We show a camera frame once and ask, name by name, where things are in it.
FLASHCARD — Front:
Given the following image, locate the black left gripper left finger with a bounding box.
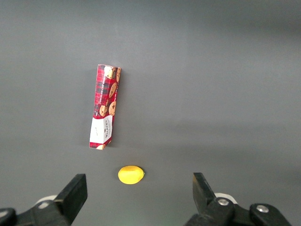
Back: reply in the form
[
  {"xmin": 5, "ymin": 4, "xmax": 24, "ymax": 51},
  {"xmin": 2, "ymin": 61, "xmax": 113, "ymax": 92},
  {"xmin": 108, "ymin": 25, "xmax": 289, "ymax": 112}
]
[{"xmin": 0, "ymin": 173, "xmax": 88, "ymax": 226}]

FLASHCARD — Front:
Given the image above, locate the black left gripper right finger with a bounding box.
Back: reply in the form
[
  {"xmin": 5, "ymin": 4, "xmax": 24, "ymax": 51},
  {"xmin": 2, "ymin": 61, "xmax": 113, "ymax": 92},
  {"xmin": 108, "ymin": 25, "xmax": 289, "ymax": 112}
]
[{"xmin": 185, "ymin": 172, "xmax": 293, "ymax": 226}]

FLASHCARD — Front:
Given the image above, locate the yellow lemon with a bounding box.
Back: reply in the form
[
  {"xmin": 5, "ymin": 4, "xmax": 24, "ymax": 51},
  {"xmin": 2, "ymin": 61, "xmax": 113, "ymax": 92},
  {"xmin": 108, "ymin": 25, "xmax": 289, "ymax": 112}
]
[{"xmin": 117, "ymin": 165, "xmax": 146, "ymax": 186}]

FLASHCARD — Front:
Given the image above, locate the red tartan cookie box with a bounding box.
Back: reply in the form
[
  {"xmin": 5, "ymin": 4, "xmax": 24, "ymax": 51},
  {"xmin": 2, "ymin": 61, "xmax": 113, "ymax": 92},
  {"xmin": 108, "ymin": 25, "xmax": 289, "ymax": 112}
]
[{"xmin": 89, "ymin": 64, "xmax": 122, "ymax": 151}]

